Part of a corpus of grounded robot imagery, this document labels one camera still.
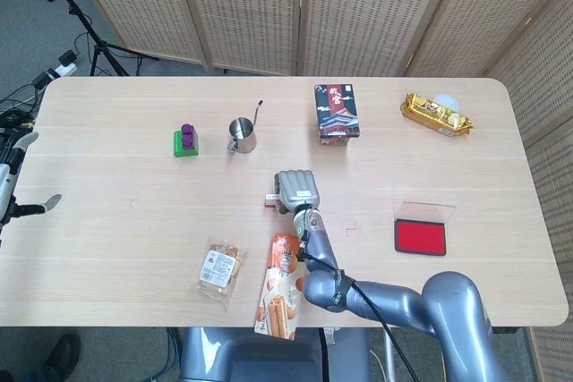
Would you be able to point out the power strip with adapters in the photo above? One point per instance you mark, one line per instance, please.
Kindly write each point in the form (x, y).
(62, 70)

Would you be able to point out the clear wrapped bread package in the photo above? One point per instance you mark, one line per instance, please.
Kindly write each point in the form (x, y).
(219, 265)

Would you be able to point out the red ink pad clear lid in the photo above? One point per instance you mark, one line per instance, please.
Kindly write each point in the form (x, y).
(421, 236)

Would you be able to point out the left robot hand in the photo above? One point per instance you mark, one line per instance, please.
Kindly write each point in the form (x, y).
(6, 180)

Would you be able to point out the silver table leg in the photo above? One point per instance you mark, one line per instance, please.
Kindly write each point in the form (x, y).
(388, 364)

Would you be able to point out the gold biscuit package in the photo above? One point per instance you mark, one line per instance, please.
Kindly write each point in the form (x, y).
(430, 111)

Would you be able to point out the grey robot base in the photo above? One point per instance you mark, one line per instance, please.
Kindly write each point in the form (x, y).
(268, 355)

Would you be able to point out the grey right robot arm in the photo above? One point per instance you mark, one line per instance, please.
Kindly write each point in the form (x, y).
(394, 301)

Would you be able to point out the stainless steel spouted pitcher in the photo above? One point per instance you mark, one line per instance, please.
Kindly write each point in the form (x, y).
(244, 138)

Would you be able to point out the small red white box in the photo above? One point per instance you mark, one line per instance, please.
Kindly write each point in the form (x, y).
(270, 199)

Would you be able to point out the purple toy building block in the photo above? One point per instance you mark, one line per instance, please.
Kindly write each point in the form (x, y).
(188, 136)

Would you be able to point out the orange egg roll snack bag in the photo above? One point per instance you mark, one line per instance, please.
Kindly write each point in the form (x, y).
(277, 292)

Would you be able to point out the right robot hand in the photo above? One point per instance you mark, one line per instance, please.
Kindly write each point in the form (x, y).
(297, 187)

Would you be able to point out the black shoe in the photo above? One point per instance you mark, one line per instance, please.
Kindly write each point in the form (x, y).
(62, 355)

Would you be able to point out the green toy building block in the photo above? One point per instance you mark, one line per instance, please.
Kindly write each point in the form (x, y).
(178, 149)

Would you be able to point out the dark illustrated box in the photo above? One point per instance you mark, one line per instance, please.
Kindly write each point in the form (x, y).
(338, 113)

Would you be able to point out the black tripod stand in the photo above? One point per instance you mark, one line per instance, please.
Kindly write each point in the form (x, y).
(96, 48)

